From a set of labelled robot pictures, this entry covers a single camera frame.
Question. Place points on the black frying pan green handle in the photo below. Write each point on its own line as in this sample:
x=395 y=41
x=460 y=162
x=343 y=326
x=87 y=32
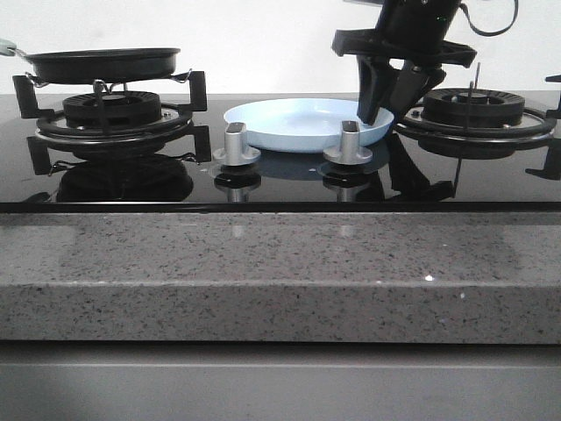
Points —
x=108 y=65

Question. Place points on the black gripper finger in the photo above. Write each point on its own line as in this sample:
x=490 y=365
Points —
x=376 y=81
x=413 y=83

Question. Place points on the black burner under pan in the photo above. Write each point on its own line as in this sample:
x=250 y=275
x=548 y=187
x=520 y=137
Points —
x=121 y=119

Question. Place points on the light blue plate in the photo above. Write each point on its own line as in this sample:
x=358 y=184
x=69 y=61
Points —
x=294 y=125

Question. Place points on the black pan support under pan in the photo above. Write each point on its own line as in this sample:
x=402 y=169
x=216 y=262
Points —
x=25 y=86

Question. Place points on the black empty pan support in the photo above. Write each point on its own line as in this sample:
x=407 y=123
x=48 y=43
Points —
x=412 y=174

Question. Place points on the black glass gas stove top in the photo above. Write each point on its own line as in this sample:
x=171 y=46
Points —
x=164 y=182

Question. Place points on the silver stove knob near pan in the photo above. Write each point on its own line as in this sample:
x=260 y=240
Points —
x=236 y=151

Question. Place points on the grey cabinet drawer front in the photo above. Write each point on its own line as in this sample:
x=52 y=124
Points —
x=120 y=381

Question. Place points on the silver stove knob far side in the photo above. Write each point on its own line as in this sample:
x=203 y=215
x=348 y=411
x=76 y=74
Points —
x=348 y=152

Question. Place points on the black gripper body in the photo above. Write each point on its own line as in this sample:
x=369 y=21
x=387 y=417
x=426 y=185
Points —
x=408 y=30

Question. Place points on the black empty burner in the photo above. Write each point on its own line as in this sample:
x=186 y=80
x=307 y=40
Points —
x=475 y=123

